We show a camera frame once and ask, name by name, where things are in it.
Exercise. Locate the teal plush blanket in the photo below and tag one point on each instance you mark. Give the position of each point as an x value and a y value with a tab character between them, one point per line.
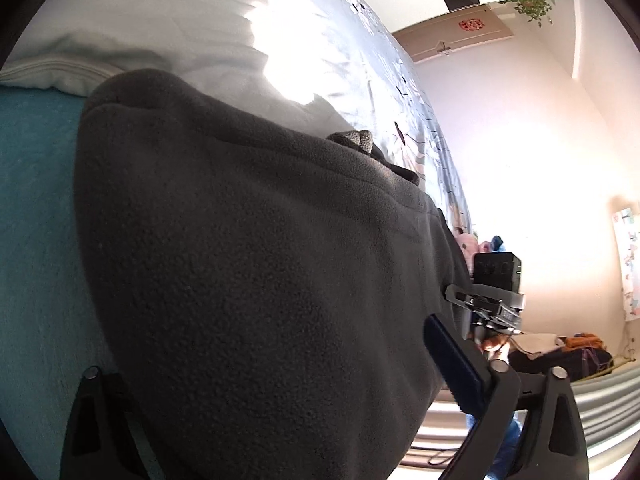
40	210

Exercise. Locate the orange cloth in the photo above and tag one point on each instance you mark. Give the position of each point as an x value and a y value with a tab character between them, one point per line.
585	342

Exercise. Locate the pink garment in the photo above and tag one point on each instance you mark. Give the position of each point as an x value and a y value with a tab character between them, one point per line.
467	245

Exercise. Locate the blue denim garment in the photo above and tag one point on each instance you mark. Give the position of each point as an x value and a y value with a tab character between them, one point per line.
497	242

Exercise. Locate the person's blue jeans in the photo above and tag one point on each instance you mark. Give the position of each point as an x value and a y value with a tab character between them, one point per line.
510	442

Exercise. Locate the grey striped mat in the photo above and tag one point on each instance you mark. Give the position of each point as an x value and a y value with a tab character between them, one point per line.
600	410

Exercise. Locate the red door decoration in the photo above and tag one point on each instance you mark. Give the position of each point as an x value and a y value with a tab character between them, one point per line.
472	24

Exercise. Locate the green hanging plant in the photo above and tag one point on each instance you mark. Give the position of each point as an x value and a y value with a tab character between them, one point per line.
535	9

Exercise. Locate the pale floral bedspread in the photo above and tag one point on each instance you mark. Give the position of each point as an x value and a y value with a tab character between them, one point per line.
200	20

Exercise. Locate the printed curtain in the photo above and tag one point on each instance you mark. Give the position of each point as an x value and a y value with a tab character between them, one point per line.
629	260

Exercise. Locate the dark bag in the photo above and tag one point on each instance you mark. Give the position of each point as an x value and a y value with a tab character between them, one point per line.
565	362

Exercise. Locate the wooden door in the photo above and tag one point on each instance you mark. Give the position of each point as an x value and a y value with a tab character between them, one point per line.
425	42

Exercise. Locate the grey and white fleece jacket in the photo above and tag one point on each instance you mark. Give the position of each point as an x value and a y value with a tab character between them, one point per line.
250	285

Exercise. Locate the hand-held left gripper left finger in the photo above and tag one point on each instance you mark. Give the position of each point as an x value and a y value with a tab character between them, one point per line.
85	435

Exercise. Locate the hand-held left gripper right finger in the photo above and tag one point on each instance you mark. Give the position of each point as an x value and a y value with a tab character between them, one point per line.
455	365

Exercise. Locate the person's right hand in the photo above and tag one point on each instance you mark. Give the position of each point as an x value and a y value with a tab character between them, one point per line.
494	344

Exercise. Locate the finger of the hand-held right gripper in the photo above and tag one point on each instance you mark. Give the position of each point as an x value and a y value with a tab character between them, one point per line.
470	300

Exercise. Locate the beige cloth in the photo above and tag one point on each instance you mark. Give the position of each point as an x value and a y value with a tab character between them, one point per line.
537	342

